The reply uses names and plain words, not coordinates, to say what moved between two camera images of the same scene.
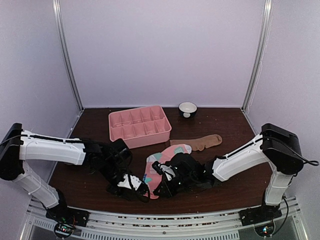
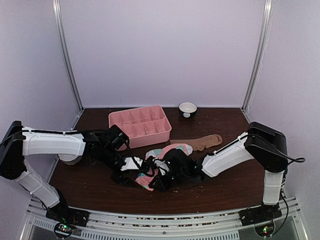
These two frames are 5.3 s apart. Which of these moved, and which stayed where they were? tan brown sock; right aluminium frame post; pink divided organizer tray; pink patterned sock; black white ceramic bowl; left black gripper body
Moved: pink patterned sock; left black gripper body
Stayed: tan brown sock; pink divided organizer tray; right aluminium frame post; black white ceramic bowl
